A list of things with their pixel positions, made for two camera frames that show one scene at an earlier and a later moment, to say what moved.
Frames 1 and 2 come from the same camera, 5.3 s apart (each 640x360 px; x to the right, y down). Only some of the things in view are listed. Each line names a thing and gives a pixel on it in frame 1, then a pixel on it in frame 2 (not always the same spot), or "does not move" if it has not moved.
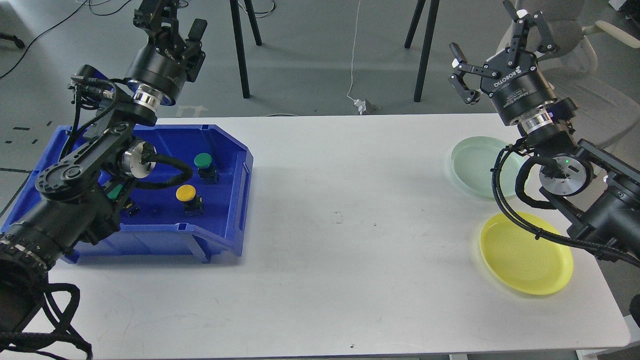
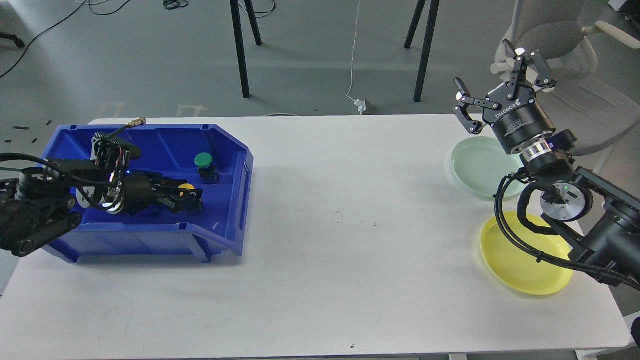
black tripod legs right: [434, 5] does not move
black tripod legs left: [240, 41] does not move
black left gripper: [164, 66] to [138, 187]
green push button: [209, 174] does not move
